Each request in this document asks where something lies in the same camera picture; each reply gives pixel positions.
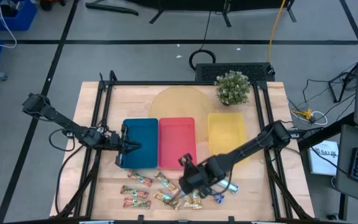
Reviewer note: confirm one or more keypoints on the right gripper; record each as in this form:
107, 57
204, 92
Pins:
202, 175

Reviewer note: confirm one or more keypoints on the black perforated computer case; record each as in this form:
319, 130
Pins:
235, 67

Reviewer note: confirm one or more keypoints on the orange granola bar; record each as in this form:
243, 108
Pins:
166, 199
197, 201
188, 202
165, 181

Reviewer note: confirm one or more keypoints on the grey keyboard desk panel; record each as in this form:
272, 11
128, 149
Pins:
346, 174

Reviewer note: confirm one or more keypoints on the black backdrop panel stand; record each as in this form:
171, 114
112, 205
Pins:
197, 3

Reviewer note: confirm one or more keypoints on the white paper booklet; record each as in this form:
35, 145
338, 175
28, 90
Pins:
322, 158

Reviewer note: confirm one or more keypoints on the yellow plastic bin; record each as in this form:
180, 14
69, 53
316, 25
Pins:
225, 133

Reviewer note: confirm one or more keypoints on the yellow power plug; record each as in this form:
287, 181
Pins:
303, 114

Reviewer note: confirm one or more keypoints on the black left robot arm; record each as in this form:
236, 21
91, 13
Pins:
57, 116

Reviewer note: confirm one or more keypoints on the small potted green plant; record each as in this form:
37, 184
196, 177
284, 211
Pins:
232, 87

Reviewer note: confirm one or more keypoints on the blue plastic bin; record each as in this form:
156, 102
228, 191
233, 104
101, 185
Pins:
143, 143

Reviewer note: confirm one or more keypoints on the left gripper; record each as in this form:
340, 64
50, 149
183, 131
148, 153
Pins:
113, 141

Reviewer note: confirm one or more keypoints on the large blue storage crate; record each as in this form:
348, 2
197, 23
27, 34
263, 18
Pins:
20, 20

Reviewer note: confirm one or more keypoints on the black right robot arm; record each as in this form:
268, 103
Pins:
250, 144

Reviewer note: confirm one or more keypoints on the red plastic bin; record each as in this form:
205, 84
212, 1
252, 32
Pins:
176, 143

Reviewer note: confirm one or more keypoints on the round yellow placemat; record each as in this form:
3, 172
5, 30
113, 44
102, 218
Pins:
179, 101

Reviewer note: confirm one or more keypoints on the black metal table frame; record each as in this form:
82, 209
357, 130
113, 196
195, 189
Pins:
182, 83

